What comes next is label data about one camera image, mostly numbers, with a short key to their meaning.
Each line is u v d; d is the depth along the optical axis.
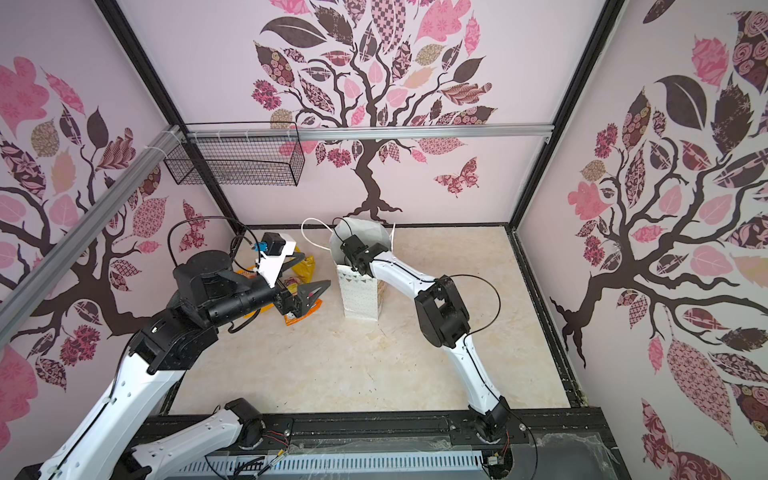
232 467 0.70
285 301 0.50
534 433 0.68
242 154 0.95
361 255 0.73
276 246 0.47
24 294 0.51
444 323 0.58
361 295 0.83
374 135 0.97
